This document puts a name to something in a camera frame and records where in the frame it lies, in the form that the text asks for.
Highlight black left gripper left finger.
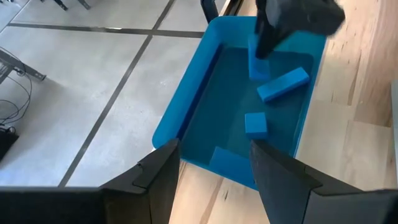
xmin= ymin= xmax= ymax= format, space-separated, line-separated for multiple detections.
xmin=101 ymin=138 xmax=181 ymax=224

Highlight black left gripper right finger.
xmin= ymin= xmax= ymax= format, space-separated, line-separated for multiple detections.
xmin=249 ymin=139 xmax=363 ymax=224

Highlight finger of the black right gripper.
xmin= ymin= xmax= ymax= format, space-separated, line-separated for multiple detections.
xmin=254 ymin=0 xmax=346 ymax=60

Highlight long blue wooden block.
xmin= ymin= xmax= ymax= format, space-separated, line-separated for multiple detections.
xmin=256 ymin=67 xmax=311 ymax=103

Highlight blue wooden cube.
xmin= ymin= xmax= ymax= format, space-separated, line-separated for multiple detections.
xmin=244 ymin=111 xmax=269 ymax=140

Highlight blue plastic bin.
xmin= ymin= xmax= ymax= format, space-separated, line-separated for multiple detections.
xmin=151 ymin=15 xmax=327 ymax=191

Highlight black floor box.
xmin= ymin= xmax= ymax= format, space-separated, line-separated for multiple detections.
xmin=0 ymin=126 xmax=19 ymax=162

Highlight grey metal furniture leg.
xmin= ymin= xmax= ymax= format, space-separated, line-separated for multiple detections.
xmin=0 ymin=49 xmax=47 ymax=83

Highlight black aluminium table frame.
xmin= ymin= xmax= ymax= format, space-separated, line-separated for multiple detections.
xmin=200 ymin=0 xmax=245 ymax=24

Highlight black tangled floor cables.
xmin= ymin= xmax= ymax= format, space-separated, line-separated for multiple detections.
xmin=0 ymin=46 xmax=34 ymax=125

